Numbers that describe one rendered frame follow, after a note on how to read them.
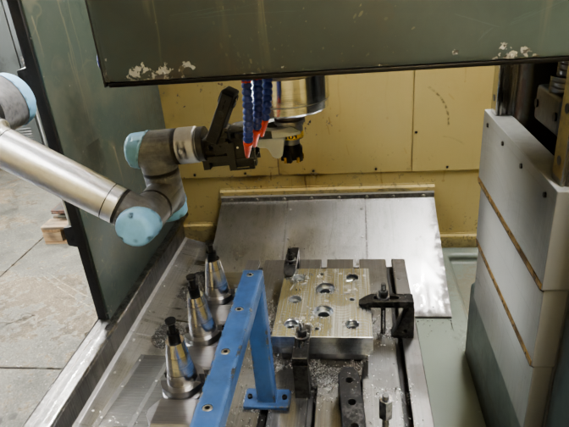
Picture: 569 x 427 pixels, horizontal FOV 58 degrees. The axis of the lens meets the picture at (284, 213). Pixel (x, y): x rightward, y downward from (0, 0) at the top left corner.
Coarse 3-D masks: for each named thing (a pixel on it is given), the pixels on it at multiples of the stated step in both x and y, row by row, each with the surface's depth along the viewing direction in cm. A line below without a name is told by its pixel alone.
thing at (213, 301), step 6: (228, 282) 97; (204, 288) 96; (234, 288) 95; (204, 294) 94; (228, 294) 93; (234, 294) 96; (210, 300) 92; (216, 300) 92; (222, 300) 92; (228, 300) 93
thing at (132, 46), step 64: (128, 0) 64; (192, 0) 63; (256, 0) 62; (320, 0) 61; (384, 0) 61; (448, 0) 60; (512, 0) 59; (128, 64) 67; (192, 64) 66; (256, 64) 65; (320, 64) 65; (384, 64) 64; (448, 64) 63
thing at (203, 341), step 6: (216, 324) 85; (186, 330) 86; (216, 330) 84; (222, 330) 87; (186, 336) 84; (192, 336) 83; (210, 336) 83; (216, 336) 83; (186, 342) 85; (192, 342) 83; (198, 342) 82; (204, 342) 82; (210, 342) 83; (216, 342) 84
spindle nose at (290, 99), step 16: (288, 80) 90; (304, 80) 91; (320, 80) 93; (272, 96) 92; (288, 96) 92; (304, 96) 92; (320, 96) 94; (272, 112) 94; (288, 112) 93; (304, 112) 94
